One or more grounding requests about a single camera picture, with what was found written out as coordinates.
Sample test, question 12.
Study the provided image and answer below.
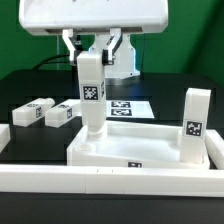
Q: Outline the white fence bar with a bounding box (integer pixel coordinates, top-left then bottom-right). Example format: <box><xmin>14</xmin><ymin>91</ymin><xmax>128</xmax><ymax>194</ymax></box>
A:
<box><xmin>0</xmin><ymin>164</ymin><xmax>224</xmax><ymax>197</ymax></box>
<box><xmin>205</xmin><ymin>130</ymin><xmax>224</xmax><ymax>170</ymax></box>
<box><xmin>0</xmin><ymin>124</ymin><xmax>10</xmax><ymax>153</ymax></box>

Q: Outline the white front fence bar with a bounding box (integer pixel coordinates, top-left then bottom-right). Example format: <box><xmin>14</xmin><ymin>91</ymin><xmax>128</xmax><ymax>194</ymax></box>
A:
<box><xmin>0</xmin><ymin>164</ymin><xmax>224</xmax><ymax>197</ymax></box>

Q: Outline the thin white cable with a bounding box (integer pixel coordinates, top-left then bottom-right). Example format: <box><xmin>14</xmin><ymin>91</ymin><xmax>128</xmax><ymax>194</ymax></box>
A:
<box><xmin>55</xmin><ymin>34</ymin><xmax>61</xmax><ymax>71</ymax></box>

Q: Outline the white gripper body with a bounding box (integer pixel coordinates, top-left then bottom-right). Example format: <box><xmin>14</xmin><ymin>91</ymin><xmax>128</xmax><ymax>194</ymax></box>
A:
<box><xmin>19</xmin><ymin>0</ymin><xmax>168</xmax><ymax>35</ymax></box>

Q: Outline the white left fence bar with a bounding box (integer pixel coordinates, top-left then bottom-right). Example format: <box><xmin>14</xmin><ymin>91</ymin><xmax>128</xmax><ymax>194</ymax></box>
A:
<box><xmin>0</xmin><ymin>124</ymin><xmax>10</xmax><ymax>153</ymax></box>

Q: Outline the white marker sheet with tags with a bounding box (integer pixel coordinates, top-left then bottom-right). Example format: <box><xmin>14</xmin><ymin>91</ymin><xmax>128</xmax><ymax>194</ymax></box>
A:
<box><xmin>107</xmin><ymin>100</ymin><xmax>154</xmax><ymax>118</ymax></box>

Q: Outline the white right fence bar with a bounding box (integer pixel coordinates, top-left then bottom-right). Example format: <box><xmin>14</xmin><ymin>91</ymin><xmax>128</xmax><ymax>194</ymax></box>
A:
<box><xmin>205</xmin><ymin>130</ymin><xmax>224</xmax><ymax>170</ymax></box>

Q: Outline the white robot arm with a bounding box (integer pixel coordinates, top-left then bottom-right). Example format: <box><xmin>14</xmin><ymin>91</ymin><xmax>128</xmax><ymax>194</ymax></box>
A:
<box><xmin>19</xmin><ymin>0</ymin><xmax>168</xmax><ymax>79</ymax></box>

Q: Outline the white desk top tray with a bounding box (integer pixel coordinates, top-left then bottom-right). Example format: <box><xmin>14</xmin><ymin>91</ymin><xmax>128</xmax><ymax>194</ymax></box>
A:
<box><xmin>67</xmin><ymin>121</ymin><xmax>210</xmax><ymax>169</ymax></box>

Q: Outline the black thick cable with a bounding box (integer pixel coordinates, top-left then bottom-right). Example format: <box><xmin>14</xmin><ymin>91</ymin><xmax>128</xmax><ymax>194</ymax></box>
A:
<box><xmin>31</xmin><ymin>53</ymin><xmax>72</xmax><ymax>71</ymax></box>

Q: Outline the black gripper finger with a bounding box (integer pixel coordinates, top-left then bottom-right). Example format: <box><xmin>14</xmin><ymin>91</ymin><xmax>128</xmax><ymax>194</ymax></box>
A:
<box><xmin>102</xmin><ymin>28</ymin><xmax>122</xmax><ymax>65</ymax></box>

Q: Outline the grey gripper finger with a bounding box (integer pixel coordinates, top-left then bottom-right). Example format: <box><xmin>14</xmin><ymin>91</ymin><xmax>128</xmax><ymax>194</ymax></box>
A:
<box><xmin>62</xmin><ymin>29</ymin><xmax>81</xmax><ymax>66</ymax></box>

